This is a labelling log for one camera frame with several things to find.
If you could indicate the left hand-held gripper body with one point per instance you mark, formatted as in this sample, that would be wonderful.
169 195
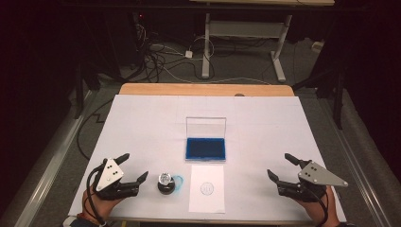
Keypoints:
108 176

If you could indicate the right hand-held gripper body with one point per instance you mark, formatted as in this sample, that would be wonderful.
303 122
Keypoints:
315 178

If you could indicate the blue ink pad clear case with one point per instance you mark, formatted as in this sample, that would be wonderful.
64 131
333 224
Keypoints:
205 148

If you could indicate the person's left hand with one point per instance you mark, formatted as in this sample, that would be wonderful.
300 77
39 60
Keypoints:
104 206

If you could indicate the person's right hand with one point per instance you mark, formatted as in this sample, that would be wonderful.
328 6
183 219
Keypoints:
315 209

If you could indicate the white paper sheet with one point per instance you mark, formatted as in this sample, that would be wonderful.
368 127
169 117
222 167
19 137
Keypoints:
206 201

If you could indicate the black metal stand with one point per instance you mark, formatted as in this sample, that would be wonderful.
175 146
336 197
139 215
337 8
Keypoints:
78 94
337 94

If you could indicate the white power strip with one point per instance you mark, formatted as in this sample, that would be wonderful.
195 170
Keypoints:
317 46

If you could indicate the white power adapter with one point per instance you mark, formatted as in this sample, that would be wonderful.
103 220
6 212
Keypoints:
188 54

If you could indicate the grey metal floor rail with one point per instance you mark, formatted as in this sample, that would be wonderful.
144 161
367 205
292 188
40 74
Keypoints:
47 164
356 164

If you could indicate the white metal desk frame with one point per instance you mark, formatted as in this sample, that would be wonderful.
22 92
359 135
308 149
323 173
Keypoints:
246 30

